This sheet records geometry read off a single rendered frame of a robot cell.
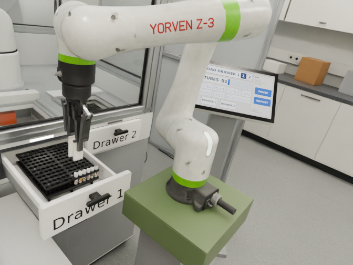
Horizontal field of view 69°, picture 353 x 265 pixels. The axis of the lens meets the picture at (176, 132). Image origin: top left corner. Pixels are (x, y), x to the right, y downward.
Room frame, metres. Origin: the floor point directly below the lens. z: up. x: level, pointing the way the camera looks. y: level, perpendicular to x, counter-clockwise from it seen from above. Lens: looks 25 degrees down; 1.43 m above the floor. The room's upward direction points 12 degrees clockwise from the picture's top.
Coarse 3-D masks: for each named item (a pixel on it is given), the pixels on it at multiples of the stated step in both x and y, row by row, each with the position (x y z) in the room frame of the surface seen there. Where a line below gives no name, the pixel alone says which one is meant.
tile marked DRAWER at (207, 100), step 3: (201, 96) 1.41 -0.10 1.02; (204, 96) 1.42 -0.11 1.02; (201, 99) 1.40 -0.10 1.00; (204, 99) 1.41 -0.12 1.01; (207, 99) 1.41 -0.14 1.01; (210, 99) 1.41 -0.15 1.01; (213, 99) 1.41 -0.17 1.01; (216, 99) 1.42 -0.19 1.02; (201, 102) 1.39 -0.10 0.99; (204, 102) 1.40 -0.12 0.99; (207, 102) 1.40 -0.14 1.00; (210, 102) 1.40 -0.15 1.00; (213, 102) 1.40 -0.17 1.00; (216, 102) 1.41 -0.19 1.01; (213, 105) 1.39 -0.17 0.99; (216, 105) 1.39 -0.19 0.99
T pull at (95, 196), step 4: (96, 192) 0.59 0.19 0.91; (92, 196) 0.57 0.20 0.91; (96, 196) 0.57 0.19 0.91; (100, 196) 0.57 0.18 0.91; (104, 196) 0.58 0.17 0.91; (108, 196) 0.59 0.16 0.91; (92, 200) 0.55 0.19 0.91; (96, 200) 0.56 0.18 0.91; (100, 200) 0.56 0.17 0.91; (88, 204) 0.54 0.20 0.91; (92, 204) 0.54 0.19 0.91
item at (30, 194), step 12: (48, 144) 0.82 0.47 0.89; (12, 156) 0.72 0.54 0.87; (84, 156) 0.81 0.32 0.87; (12, 168) 0.64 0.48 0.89; (108, 168) 0.74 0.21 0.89; (12, 180) 0.62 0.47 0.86; (24, 180) 0.59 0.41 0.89; (96, 180) 0.73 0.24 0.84; (24, 192) 0.57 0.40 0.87; (36, 192) 0.62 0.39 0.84; (36, 204) 0.53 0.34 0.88
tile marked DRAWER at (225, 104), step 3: (222, 102) 1.41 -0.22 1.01; (225, 102) 1.41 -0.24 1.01; (228, 102) 1.42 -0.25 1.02; (231, 102) 1.42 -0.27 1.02; (234, 102) 1.42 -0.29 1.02; (222, 105) 1.40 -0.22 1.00; (225, 105) 1.40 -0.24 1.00; (228, 105) 1.41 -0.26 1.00; (231, 105) 1.41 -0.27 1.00; (234, 105) 1.41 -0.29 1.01; (228, 108) 1.39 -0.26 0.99; (231, 108) 1.40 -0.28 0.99; (234, 108) 1.40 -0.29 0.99
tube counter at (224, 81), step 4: (224, 80) 1.50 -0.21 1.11; (228, 80) 1.50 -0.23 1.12; (232, 80) 1.51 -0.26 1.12; (236, 80) 1.51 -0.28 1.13; (224, 84) 1.48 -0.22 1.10; (228, 84) 1.49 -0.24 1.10; (232, 84) 1.49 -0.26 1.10; (236, 84) 1.49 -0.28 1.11; (240, 84) 1.50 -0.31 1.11; (244, 84) 1.50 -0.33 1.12; (248, 84) 1.51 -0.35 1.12; (244, 88) 1.49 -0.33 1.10; (248, 88) 1.49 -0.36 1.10
